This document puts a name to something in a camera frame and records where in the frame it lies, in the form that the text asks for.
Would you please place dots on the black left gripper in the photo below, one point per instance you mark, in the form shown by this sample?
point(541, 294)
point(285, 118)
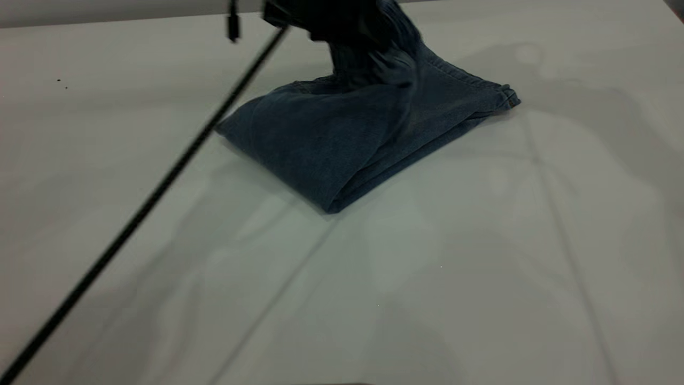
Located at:
point(336, 18)

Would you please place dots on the black hanging connector plug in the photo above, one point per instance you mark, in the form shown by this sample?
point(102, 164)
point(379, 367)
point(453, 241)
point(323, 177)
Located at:
point(233, 27)

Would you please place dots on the blue denim shorts cartoon print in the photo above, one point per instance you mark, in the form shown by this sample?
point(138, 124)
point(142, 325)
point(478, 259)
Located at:
point(320, 139)

